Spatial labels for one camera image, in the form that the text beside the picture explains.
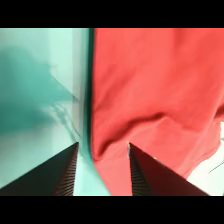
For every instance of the red T-shirt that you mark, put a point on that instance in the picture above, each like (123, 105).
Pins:
(150, 93)

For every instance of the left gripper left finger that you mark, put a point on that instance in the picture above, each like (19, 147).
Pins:
(56, 176)

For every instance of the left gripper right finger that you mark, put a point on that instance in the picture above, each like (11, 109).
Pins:
(156, 180)

